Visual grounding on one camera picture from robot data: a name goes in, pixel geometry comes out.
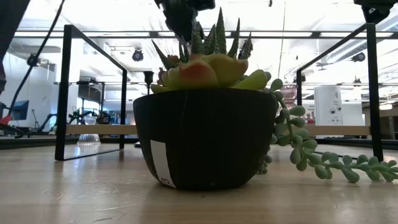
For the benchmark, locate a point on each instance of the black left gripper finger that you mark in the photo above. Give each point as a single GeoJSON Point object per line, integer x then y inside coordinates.
{"type": "Point", "coordinates": [189, 23]}
{"type": "Point", "coordinates": [175, 21]}

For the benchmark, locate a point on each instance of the pink ribbed glass candle holder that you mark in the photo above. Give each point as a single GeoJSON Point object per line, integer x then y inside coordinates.
{"type": "Point", "coordinates": [289, 93]}

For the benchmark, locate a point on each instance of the clear plastic cup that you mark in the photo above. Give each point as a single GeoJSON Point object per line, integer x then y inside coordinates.
{"type": "Point", "coordinates": [88, 140]}

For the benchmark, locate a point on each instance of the black background robot arm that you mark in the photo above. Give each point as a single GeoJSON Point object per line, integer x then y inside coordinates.
{"type": "Point", "coordinates": [46, 119]}

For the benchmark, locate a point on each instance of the black ceiling spotlight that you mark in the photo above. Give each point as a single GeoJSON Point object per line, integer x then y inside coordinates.
{"type": "Point", "coordinates": [137, 55]}
{"type": "Point", "coordinates": [359, 57]}
{"type": "Point", "coordinates": [32, 60]}

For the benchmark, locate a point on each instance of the white printed banner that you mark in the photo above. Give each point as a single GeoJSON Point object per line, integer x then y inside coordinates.
{"type": "Point", "coordinates": [326, 102]}

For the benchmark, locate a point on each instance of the succulent plant in black pot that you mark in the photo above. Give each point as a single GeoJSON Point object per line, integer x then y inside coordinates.
{"type": "Point", "coordinates": [202, 140]}

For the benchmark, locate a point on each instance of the blue monitor screen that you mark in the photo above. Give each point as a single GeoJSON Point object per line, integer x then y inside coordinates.
{"type": "Point", "coordinates": [21, 109]}

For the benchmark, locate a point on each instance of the wooden shelf riser black frame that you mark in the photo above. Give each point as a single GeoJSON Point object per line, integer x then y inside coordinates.
{"type": "Point", "coordinates": [93, 129]}

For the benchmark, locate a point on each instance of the black aluminium rig frame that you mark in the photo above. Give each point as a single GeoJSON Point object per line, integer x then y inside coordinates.
{"type": "Point", "coordinates": [31, 142]}

